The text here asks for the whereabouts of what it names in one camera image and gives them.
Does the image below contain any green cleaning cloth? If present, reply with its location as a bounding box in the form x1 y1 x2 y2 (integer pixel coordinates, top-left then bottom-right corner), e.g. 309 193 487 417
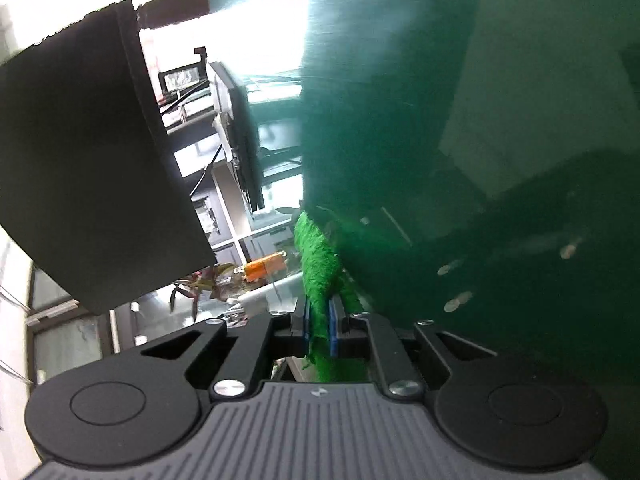
294 211 369 382

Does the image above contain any potted plant with red leaves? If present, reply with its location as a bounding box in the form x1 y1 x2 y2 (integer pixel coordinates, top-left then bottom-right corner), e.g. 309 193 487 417
168 263 235 322

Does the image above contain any black laptop stand tray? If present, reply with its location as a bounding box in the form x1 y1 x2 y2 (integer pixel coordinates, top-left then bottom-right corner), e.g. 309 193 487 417
206 62 265 212

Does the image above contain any black computer monitor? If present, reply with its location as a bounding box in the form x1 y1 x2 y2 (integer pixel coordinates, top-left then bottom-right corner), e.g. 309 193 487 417
1 0 213 314

